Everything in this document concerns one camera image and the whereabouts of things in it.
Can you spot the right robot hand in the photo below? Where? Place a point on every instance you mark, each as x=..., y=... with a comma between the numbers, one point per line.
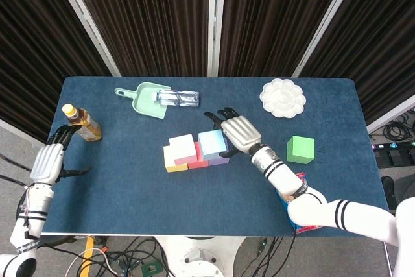
x=241, y=132

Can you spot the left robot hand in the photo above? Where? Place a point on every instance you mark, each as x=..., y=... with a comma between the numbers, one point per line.
x=47, y=163

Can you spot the light blue foam cube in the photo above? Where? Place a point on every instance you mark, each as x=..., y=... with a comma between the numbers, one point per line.
x=212, y=142

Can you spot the purple foam cube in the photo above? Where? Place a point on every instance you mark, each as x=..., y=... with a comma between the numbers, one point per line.
x=218, y=161

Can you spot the red foam cube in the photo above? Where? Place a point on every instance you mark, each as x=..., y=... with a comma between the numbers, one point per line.
x=197, y=164

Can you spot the pink foam cube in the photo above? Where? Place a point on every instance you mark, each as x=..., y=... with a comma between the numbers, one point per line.
x=183, y=147

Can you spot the yellow foam cube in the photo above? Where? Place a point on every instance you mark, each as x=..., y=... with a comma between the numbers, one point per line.
x=176, y=169

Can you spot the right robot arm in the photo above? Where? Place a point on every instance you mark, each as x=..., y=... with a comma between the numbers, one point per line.
x=279, y=170

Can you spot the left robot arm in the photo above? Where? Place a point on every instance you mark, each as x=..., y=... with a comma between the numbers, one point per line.
x=32, y=212

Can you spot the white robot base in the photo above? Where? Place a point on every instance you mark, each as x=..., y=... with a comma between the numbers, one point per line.
x=201, y=257

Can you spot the tea bottle with yellow cap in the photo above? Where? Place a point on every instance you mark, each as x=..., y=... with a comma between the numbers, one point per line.
x=86, y=124

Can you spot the white flower-shaped palette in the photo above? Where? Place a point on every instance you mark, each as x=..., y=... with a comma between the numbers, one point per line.
x=283, y=97

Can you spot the green foam cube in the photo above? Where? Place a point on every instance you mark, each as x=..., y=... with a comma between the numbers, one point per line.
x=301, y=149

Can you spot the clear plastic water bottle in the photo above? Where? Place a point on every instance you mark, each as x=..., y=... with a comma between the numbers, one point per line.
x=178, y=98

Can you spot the dark blue table mat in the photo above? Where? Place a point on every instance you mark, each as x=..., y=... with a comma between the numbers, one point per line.
x=207, y=199

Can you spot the mint green dustpan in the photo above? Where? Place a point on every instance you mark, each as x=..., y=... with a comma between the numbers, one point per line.
x=144, y=103

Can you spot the blue snack bag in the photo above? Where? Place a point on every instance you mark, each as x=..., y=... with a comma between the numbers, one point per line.
x=306, y=229

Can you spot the dark curtain divider panel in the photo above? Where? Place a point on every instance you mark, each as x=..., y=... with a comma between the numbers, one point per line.
x=146, y=20
x=382, y=40
x=32, y=46
x=279, y=20

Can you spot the green circuit board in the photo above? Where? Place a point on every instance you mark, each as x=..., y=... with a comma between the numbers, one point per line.
x=150, y=269

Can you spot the black power strip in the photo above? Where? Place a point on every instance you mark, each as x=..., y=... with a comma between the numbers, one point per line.
x=392, y=145

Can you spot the black swivel chair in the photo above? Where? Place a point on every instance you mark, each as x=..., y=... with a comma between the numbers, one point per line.
x=403, y=189

